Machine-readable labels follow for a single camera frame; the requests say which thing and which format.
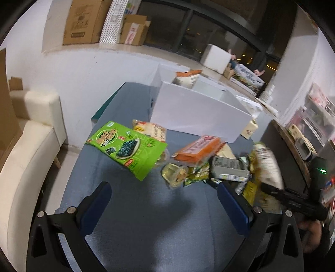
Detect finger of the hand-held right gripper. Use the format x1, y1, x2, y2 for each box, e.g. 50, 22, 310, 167
261, 182, 328, 221

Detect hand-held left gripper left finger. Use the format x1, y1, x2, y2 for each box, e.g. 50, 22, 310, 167
26, 181, 112, 272

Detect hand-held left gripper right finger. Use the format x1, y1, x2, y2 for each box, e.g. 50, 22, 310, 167
217, 181, 305, 272

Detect yellow snack packet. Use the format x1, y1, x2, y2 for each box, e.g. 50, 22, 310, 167
236, 180, 259, 207

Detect white storage box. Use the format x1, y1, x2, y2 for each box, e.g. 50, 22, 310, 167
150, 64, 254, 144

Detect person's right hand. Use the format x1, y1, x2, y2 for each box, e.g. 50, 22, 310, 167
298, 221, 323, 254

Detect white digital clock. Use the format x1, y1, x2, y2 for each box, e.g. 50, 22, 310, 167
294, 137, 314, 160

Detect grey-green snack packet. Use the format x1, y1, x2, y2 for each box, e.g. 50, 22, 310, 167
209, 155, 251, 183

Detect small green snack packet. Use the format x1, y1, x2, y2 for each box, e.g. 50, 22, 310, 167
183, 162, 211, 187

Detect beige snack packet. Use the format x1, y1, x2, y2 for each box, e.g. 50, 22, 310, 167
215, 142, 237, 160

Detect green seaweed snack bag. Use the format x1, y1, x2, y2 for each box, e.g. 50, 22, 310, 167
86, 120, 168, 181

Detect clear jelly cup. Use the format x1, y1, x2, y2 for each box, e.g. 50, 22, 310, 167
160, 163, 189, 189

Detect orange snack packet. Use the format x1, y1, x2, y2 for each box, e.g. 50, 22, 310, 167
171, 135, 226, 167

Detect clear plastic storage drawers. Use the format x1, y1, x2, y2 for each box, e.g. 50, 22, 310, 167
288, 82, 335, 157

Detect yellow tissue pack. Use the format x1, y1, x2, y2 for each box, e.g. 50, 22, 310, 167
240, 118, 259, 139

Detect cream sofa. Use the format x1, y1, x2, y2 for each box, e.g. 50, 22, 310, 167
0, 89, 67, 262

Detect round rice cracker packet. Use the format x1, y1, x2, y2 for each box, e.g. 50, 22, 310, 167
131, 119, 168, 143

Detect white plastic bottle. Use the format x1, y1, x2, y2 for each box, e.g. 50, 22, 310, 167
263, 85, 275, 101

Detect white plastic bag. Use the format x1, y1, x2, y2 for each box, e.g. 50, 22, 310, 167
236, 95, 263, 118

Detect landscape printed box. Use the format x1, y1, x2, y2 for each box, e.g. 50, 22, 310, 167
230, 64, 265, 95

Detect orange and white snack bag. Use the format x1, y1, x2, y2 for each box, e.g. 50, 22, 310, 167
174, 70, 202, 89

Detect white foam box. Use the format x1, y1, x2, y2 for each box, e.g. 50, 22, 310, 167
201, 44, 232, 75

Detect small open cardboard box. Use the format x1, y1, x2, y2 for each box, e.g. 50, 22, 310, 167
119, 14, 152, 46

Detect dark window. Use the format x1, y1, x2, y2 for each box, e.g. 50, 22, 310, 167
136, 0, 299, 71

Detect large cardboard box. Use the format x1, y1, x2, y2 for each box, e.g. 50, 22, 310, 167
63, 0, 112, 45

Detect white perforated board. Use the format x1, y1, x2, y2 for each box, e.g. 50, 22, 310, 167
99, 0, 129, 44

